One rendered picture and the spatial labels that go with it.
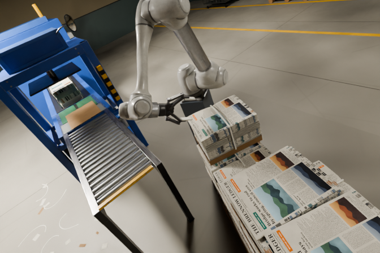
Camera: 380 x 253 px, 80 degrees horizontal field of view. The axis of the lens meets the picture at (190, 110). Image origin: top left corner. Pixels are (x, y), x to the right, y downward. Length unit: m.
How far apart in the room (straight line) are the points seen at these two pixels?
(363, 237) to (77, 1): 10.12
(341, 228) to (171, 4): 1.16
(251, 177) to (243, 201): 0.12
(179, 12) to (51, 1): 9.04
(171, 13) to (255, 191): 0.93
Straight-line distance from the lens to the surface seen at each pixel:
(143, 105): 1.05
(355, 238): 0.97
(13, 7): 10.08
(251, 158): 1.46
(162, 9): 1.28
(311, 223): 0.97
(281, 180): 1.06
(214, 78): 1.59
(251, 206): 1.01
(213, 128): 1.37
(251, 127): 1.44
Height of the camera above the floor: 1.93
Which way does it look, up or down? 33 degrees down
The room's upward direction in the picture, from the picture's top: 22 degrees counter-clockwise
